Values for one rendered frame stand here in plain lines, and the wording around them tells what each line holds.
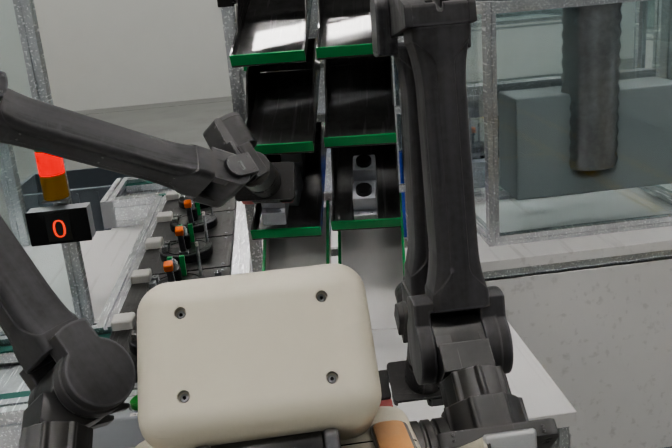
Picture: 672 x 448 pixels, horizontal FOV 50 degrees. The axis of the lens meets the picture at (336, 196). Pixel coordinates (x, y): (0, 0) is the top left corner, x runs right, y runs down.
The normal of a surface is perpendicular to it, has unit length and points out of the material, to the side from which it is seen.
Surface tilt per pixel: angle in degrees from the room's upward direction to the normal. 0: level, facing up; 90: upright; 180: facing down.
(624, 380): 90
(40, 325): 38
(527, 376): 0
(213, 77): 90
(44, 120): 54
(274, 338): 48
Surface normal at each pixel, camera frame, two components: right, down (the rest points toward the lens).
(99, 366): 0.62, -0.54
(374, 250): -0.11, -0.47
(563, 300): 0.11, 0.27
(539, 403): -0.08, -0.95
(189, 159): 0.44, -0.53
